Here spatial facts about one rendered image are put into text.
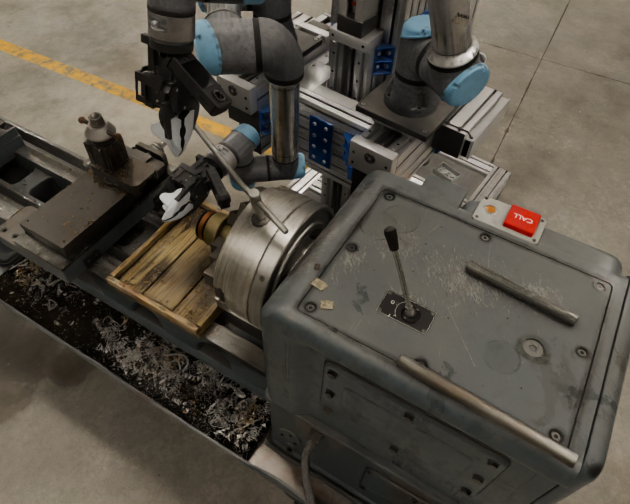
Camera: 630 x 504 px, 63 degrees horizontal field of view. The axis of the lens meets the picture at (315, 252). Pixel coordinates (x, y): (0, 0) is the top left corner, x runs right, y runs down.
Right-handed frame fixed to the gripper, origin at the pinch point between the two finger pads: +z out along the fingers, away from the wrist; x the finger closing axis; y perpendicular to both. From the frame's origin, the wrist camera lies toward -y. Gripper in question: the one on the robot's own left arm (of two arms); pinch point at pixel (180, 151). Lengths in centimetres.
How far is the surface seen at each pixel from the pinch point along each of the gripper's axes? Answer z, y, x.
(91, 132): 18, 44, -17
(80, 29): 86, 277, -206
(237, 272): 20.2, -16.0, 1.2
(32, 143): 46, 92, -31
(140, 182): 30.0, 32.1, -20.8
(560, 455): 12, -78, 11
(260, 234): 13.0, -17.0, -4.1
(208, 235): 25.0, -0.3, -9.4
